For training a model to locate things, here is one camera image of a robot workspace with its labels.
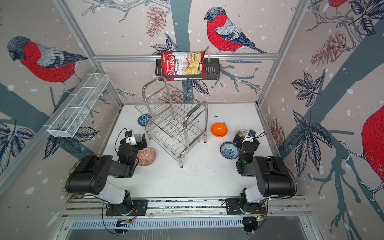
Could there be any black wall basket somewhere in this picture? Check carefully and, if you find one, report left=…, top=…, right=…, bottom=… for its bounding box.
left=165, top=58, right=221, bottom=81

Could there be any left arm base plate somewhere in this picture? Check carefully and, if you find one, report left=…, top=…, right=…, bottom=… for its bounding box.
left=106, top=199, right=149, bottom=217

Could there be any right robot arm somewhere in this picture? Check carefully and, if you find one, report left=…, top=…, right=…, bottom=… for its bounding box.
left=233, top=129, right=298, bottom=206

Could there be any aluminium front rail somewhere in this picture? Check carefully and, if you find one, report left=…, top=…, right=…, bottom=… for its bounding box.
left=60, top=196, right=312, bottom=219

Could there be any blue floral ceramic bowl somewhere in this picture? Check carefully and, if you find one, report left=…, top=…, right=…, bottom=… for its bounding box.
left=220, top=142, right=240, bottom=160

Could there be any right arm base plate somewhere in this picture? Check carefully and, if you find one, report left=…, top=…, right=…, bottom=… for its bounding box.
left=223, top=198, right=267, bottom=215

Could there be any dark blue patterned bowl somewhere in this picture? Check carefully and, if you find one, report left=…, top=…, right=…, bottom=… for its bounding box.
left=137, top=114, right=152, bottom=127

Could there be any red cassava chips bag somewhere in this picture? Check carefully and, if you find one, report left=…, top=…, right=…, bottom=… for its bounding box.
left=161, top=51, right=207, bottom=77

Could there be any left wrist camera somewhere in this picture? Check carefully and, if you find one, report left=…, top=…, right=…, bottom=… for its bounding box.
left=125, top=130, right=137, bottom=146

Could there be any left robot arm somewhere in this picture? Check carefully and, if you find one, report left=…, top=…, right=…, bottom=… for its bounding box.
left=65, top=131, right=148, bottom=208

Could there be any stainless steel dish rack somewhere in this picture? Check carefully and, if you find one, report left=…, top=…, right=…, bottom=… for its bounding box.
left=136, top=76, right=209, bottom=168

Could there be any white wire mesh shelf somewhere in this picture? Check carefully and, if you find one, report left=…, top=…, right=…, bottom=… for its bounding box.
left=48, top=73, right=110, bottom=138

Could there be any orange plastic bowl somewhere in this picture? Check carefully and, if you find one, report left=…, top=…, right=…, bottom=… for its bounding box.
left=211, top=123, right=228, bottom=138

